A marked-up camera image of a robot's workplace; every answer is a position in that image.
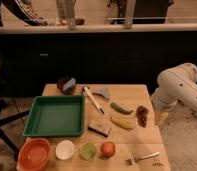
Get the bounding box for grey block sponge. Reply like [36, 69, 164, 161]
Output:
[88, 121, 111, 137]

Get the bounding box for yellow banana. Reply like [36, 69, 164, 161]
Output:
[111, 117, 134, 130]

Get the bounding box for orange bowl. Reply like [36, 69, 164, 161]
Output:
[18, 138, 51, 171]

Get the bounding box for dark bowl with sponge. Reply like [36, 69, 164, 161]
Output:
[57, 77, 76, 95]

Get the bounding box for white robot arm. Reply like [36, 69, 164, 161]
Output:
[151, 63, 197, 112]

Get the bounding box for white small bowl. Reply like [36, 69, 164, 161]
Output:
[55, 140, 75, 160]

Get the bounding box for green plastic tray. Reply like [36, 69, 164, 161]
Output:
[23, 95, 85, 137]

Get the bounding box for grey spatula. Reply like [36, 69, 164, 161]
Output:
[92, 88, 110, 100]

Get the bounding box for red apple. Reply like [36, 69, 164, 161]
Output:
[100, 142, 115, 158]

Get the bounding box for silver fork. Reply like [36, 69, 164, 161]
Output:
[126, 152, 160, 165]

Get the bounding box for dark grape bunch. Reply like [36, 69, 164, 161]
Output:
[136, 106, 149, 128]

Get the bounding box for green pepper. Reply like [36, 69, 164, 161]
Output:
[110, 102, 133, 115]

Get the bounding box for green small cup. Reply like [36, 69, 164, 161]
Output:
[80, 143, 97, 160]

